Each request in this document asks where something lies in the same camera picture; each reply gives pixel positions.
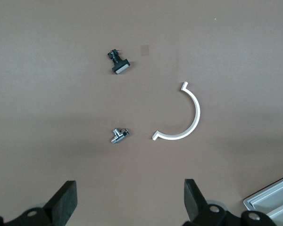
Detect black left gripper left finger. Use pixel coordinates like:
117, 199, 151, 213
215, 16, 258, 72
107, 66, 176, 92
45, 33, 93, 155
7, 180, 78, 226

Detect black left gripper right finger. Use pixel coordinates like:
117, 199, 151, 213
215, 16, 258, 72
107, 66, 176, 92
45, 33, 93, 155
183, 179, 227, 226

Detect white semicircular bracket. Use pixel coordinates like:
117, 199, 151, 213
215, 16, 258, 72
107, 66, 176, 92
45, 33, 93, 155
151, 81, 201, 141

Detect black switch with grey cap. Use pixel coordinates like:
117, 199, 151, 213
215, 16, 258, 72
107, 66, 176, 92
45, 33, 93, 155
106, 48, 131, 75

